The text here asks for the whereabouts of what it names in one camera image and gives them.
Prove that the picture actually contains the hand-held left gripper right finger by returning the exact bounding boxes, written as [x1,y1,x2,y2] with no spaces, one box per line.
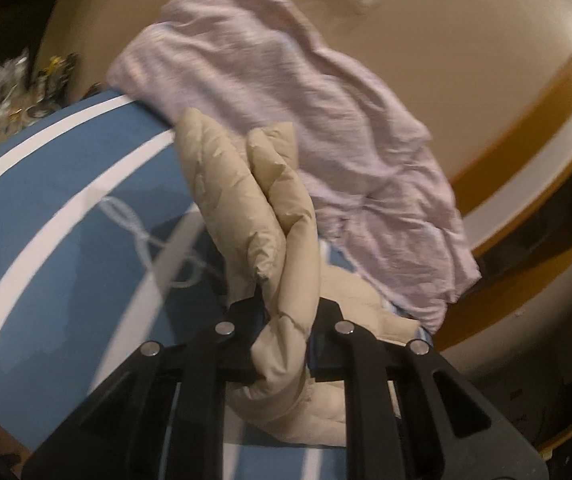
[308,297,549,480]

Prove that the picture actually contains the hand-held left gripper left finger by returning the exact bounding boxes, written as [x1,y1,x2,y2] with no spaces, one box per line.
[22,297,267,480]

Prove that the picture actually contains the beige quilted down jacket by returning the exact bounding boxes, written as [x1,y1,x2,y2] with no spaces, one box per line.
[173,108,432,448]

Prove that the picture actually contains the blue white-striped bed sheet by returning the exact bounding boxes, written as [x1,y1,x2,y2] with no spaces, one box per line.
[0,87,432,480]

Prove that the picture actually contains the lilac floral duvet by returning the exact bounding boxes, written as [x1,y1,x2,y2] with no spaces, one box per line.
[106,0,482,333]

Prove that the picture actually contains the dark panelled door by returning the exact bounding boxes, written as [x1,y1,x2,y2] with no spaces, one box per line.
[476,140,572,281]

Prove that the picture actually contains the bedside clutter items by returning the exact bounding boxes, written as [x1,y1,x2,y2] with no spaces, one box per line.
[0,30,102,141]

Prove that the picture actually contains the wooden door frame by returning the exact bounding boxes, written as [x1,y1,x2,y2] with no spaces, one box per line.
[448,50,572,266]

